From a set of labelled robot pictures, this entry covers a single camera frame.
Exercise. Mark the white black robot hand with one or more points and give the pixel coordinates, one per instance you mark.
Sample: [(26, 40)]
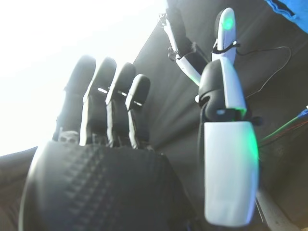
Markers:
[(101, 187)]

